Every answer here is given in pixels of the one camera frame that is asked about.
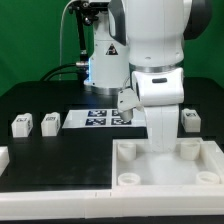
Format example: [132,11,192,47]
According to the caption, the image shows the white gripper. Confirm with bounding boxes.
[117,68,184,152]

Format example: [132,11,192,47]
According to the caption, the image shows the white square tabletop part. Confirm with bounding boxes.
[112,138,224,189]

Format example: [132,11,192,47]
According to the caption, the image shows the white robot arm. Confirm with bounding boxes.
[82,0,212,152]

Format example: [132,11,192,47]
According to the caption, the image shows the white marker sheet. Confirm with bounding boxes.
[63,109,146,129]

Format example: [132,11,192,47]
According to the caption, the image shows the black cable bundle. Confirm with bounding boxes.
[40,62,88,82]

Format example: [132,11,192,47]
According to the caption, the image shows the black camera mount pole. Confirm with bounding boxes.
[69,0,97,68]

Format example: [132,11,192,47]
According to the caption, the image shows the white cable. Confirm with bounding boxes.
[58,0,78,81]

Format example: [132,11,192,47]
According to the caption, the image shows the white front wall rail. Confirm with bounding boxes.
[0,185,224,221]

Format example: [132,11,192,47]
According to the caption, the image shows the white left wall piece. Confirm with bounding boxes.
[0,146,10,176]

